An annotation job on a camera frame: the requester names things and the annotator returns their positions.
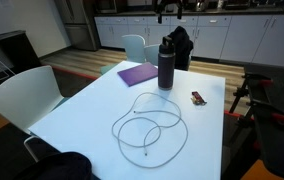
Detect black jacket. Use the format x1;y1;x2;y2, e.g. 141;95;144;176
167;25;195;72

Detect white chair with plain back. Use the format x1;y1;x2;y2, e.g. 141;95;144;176
0;65;71;163

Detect white charging cable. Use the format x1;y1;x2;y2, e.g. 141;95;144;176
111;92;189;169

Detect red handled black clamp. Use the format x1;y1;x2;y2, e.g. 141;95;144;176
248;99;284;124
236;73;275;101

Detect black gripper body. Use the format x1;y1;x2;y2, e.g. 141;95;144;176
153;0;185;10

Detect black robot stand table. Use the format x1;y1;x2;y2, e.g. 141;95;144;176
241;63;284;180

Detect white kitchen cabinets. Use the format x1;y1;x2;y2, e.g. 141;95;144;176
94;13;284;69

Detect purple spiral notebook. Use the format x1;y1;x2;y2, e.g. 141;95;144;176
116;61;160;88

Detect small red black gadget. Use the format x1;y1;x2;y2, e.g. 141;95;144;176
190;90;208;106

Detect black low cabinet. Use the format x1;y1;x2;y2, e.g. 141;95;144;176
0;29;43;73

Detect black backpack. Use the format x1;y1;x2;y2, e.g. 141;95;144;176
13;151;94;180

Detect steel refrigerator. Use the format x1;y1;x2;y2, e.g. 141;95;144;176
54;0;101;52

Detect dark purple metal bottle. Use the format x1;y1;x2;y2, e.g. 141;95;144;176
157;49;176;91

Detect black microwave oven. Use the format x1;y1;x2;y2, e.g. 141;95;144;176
93;0;120;14

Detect white chair with teal seat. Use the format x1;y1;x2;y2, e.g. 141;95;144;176
100;34;147;76

